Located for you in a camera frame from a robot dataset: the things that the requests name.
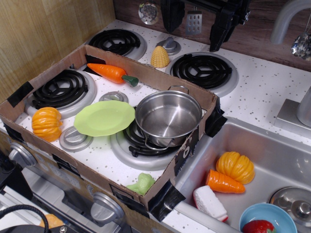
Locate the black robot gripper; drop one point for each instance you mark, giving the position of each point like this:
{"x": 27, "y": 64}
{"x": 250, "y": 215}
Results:
{"x": 173, "y": 12}

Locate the orange toy carrot green stem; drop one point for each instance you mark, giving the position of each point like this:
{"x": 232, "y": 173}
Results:
{"x": 113, "y": 74}

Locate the light green plastic plate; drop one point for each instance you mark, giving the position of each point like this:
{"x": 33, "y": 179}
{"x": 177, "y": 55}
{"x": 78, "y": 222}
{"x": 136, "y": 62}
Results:
{"x": 104, "y": 118}

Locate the orange toy carrot half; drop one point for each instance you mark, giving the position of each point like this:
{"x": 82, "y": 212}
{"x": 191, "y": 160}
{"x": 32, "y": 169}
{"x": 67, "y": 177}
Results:
{"x": 222, "y": 183}

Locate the hanging slotted spatula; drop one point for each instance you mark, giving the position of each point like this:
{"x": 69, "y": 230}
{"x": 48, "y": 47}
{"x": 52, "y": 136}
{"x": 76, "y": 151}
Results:
{"x": 193, "y": 22}

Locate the silver back stove knob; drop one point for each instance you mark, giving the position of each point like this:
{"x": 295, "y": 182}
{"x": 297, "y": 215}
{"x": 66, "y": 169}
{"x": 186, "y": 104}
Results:
{"x": 170, "y": 45}

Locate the silver stove knob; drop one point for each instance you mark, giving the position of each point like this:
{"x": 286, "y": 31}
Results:
{"x": 114, "y": 95}
{"x": 73, "y": 141}
{"x": 170, "y": 45}

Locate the hanging round strainer spoon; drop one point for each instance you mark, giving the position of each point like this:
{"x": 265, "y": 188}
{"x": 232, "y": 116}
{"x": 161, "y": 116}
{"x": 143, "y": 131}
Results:
{"x": 148, "y": 12}

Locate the yellow toy corn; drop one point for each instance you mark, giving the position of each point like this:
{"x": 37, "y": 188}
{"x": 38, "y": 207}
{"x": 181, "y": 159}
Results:
{"x": 159, "y": 58}

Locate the back right stove burner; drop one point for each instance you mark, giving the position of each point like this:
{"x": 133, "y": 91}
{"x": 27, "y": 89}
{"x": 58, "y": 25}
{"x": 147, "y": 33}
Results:
{"x": 207, "y": 70}

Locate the stove burner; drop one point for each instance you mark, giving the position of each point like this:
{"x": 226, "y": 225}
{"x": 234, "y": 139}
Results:
{"x": 119, "y": 41}
{"x": 207, "y": 70}
{"x": 68, "y": 92}
{"x": 129, "y": 147}

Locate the back left stove burner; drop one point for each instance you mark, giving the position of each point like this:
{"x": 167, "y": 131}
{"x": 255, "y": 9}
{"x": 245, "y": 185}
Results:
{"x": 119, "y": 41}

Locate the hanging silver ladle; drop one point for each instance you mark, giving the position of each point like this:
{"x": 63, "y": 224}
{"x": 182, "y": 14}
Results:
{"x": 301, "y": 46}

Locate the stainless steel pot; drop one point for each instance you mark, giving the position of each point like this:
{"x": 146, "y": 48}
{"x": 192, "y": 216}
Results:
{"x": 166, "y": 118}

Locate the brown cardboard fence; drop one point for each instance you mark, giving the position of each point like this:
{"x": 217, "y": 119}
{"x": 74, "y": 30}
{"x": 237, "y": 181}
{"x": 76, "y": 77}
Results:
{"x": 99, "y": 166}

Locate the silver middle stove knob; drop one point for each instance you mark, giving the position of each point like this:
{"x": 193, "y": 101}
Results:
{"x": 114, "y": 95}

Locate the silver faucet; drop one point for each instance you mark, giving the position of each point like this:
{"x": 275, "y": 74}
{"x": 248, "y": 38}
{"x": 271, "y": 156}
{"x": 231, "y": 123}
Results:
{"x": 293, "y": 116}

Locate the front left stove burner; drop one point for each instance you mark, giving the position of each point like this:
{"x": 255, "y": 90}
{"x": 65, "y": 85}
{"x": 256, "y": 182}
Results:
{"x": 68, "y": 92}

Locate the front right stove burner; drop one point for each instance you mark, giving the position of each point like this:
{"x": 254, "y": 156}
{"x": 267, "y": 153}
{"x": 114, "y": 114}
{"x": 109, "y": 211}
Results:
{"x": 129, "y": 147}

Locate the orange toy pumpkin in sink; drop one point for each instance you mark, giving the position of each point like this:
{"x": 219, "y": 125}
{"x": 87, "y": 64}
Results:
{"x": 236, "y": 166}

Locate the stainless steel sink basin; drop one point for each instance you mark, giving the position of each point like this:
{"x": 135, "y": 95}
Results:
{"x": 279, "y": 162}

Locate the green toy vegetable piece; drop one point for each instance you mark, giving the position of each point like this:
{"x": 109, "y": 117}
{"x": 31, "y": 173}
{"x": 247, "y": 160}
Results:
{"x": 144, "y": 183}

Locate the silver front stove knob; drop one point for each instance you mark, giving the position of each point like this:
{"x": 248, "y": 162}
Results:
{"x": 73, "y": 141}

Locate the white red toy cheese wedge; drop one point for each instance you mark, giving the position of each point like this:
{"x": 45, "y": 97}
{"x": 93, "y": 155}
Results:
{"x": 207, "y": 202}

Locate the orange toy pumpkin in fence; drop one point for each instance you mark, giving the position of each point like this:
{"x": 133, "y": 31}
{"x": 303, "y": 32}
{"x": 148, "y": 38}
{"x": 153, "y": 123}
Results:
{"x": 46, "y": 123}

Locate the silver sink drain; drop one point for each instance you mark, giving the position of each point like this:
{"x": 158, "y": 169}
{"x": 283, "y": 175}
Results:
{"x": 296, "y": 201}

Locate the right oven dial knob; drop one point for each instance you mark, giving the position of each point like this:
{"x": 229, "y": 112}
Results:
{"x": 104, "y": 209}

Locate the oven dial knob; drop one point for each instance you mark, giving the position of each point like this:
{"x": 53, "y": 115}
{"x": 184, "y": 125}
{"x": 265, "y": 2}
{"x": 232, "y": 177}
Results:
{"x": 104, "y": 209}
{"x": 21, "y": 155}

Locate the red toy strawberry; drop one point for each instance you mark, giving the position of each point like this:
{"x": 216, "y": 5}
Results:
{"x": 258, "y": 226}

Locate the blue plastic bowl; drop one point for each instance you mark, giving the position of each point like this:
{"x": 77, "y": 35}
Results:
{"x": 281, "y": 220}

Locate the left oven dial knob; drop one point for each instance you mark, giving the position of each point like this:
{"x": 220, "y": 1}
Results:
{"x": 21, "y": 155}

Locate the orange object bottom left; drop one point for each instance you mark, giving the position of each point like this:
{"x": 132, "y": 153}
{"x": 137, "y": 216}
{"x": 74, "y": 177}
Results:
{"x": 53, "y": 221}

